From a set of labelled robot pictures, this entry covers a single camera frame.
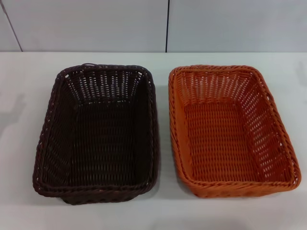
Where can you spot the orange wicker basket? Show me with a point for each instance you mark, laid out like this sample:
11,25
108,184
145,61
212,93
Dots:
216,143

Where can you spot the dark brown wicker basket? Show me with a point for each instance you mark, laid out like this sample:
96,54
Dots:
103,143

